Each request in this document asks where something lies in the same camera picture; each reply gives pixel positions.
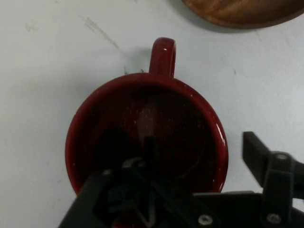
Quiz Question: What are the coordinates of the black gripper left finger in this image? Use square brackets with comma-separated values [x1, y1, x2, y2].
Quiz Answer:
[58, 136, 221, 228]

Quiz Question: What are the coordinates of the red enamel mug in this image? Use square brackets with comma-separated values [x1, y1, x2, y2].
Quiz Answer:
[64, 37, 229, 228]

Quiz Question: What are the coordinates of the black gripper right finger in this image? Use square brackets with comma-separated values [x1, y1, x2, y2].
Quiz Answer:
[242, 131, 304, 228]

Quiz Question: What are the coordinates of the brown wooden mug tree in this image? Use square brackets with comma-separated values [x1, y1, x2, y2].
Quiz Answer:
[181, 0, 304, 29]

